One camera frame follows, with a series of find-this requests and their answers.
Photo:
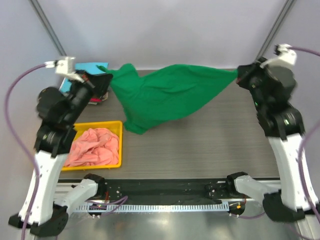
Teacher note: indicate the right aluminium frame post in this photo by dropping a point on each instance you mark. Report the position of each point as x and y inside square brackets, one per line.
[281, 17]

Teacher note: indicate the tan folded shirt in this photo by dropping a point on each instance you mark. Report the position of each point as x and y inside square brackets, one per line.
[104, 97]

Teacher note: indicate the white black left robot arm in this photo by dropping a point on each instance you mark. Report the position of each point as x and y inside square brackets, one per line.
[41, 214]

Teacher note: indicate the green t shirt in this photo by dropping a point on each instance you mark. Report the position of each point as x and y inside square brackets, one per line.
[168, 94]

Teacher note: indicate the left aluminium frame post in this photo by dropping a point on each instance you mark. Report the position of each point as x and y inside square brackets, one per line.
[35, 4]

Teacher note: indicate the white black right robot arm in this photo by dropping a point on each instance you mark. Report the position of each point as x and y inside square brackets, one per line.
[284, 129]

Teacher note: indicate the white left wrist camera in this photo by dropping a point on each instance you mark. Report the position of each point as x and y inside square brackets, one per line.
[65, 67]

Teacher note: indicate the white slotted cable duct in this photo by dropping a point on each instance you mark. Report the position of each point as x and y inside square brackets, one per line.
[88, 208]

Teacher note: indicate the aluminium frame post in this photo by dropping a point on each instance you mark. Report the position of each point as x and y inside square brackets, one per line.
[35, 4]
[281, 17]

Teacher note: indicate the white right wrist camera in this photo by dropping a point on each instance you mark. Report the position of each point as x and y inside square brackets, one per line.
[285, 57]

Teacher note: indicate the red folded shirt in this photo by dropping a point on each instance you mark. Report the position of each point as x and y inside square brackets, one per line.
[95, 101]

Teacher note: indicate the pink t shirt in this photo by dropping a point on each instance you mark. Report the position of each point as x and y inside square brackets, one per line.
[95, 147]

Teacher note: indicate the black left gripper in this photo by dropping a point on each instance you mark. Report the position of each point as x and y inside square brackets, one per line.
[97, 84]

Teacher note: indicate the yellow plastic bin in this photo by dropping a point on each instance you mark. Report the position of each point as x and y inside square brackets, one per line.
[115, 127]

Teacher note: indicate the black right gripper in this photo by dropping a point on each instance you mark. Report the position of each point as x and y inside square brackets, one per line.
[245, 72]

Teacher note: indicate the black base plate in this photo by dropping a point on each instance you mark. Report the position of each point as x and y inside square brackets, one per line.
[166, 187]

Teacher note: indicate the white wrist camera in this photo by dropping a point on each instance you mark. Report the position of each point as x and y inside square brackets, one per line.
[285, 57]
[65, 67]

